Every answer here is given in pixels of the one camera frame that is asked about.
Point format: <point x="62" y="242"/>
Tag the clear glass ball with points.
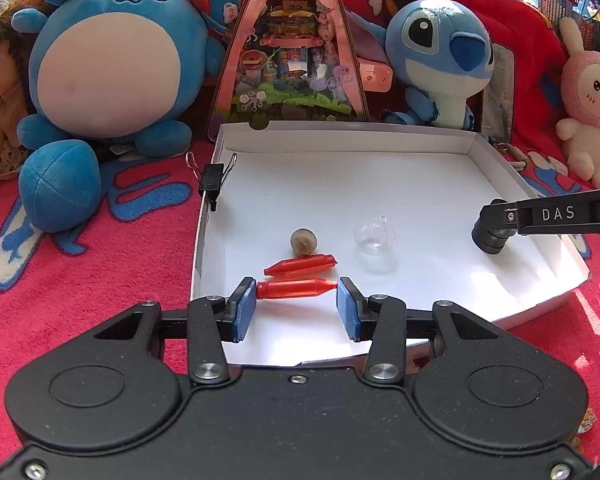
<point x="375" y="235"/>

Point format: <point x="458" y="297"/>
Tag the small pink toy box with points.
<point x="377" y="76"/>

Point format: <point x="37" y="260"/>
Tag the triangular pink toy box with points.
<point x="290" y="45"/>

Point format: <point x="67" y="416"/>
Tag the small brown walnut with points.
<point x="304" y="241"/>

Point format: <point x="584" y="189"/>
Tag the row of blue books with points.
<point x="560" y="5"/>

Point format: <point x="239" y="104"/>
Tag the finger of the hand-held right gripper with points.
<point x="502" y="216"/>

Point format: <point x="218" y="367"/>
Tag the blue alien plush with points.
<point x="440" y="60"/>

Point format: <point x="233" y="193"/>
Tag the white cardboard box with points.
<point x="330" y="195"/>

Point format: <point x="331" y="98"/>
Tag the black binder clip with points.
<point x="212" y="177"/>

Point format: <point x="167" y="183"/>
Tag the pink bunny plush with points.
<point x="592" y="100"/>

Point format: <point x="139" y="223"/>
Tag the red plastic tube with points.
<point x="295" y="288"/>
<point x="300" y="265"/>

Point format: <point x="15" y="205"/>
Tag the brown-haired doll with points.
<point x="0" y="100"/>

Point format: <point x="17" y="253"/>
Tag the round blue mouse plush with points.
<point x="110" y="75"/>

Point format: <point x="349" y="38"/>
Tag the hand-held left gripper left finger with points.
<point x="245" y="310"/>

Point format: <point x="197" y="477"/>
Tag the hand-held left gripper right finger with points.
<point x="349" y="312"/>

